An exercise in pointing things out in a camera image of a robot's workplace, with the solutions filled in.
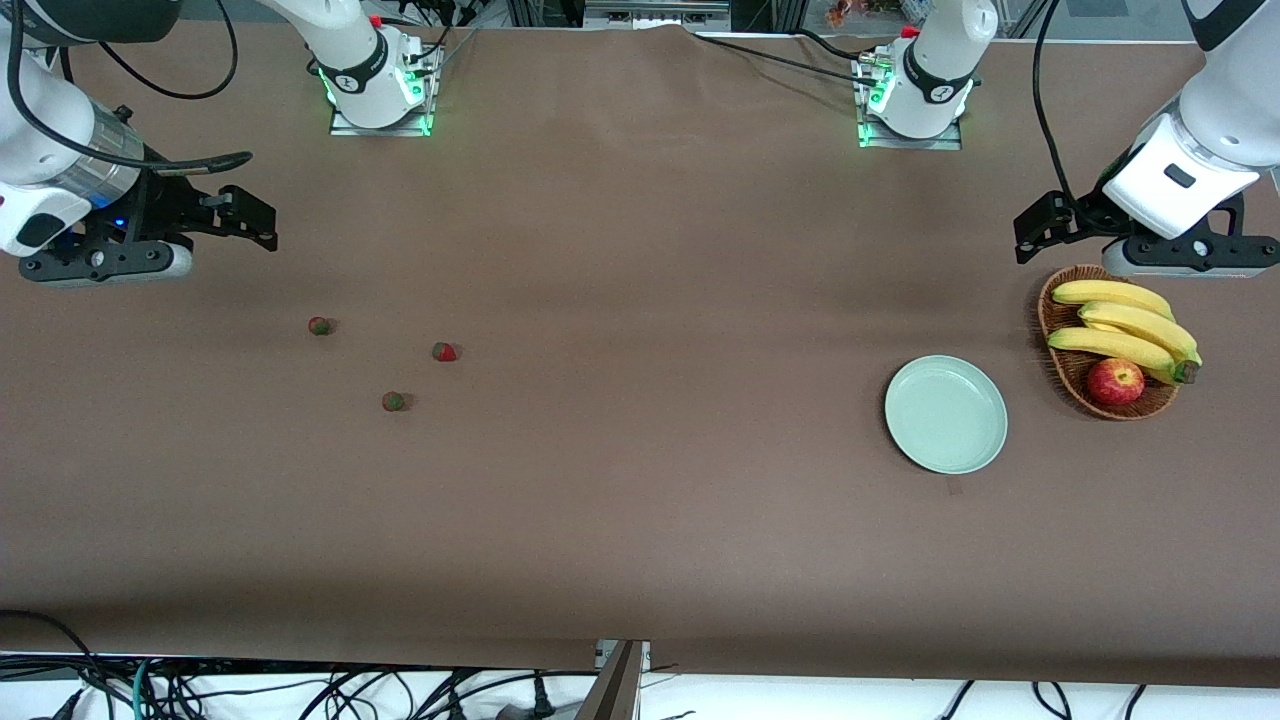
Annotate pale green round plate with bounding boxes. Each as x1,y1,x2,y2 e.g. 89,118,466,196
884,355,1009,475

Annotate brown woven wicker basket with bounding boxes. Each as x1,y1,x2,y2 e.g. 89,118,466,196
1037,264,1182,421

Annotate red apple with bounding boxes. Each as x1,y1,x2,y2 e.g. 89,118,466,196
1087,358,1147,408

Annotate orange colourful background object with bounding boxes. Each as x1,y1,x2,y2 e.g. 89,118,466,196
826,0,906,29

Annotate brown table cover sheet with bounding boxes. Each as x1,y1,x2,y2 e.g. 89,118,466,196
0,20,1280,691

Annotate grey metal device box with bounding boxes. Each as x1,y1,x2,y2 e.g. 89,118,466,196
583,0,733,32

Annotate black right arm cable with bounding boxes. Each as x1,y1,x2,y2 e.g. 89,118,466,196
5,0,254,173

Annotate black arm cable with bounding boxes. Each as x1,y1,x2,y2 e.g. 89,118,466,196
5,0,254,173
1031,0,1087,217

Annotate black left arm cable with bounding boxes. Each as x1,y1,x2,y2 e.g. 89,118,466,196
1031,0,1087,217

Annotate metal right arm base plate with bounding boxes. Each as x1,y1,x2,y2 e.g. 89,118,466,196
329,45,443,138

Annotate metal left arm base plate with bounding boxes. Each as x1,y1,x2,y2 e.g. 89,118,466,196
852,55,964,152

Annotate short black table cable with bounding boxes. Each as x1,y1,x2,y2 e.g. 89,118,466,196
795,28,873,63

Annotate long black table cable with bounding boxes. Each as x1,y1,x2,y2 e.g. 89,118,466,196
690,33,881,89

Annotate black looping floor cable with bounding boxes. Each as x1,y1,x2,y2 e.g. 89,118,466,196
0,608,117,720

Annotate aluminium post with bracket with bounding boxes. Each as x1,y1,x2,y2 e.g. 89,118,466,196
578,639,653,720

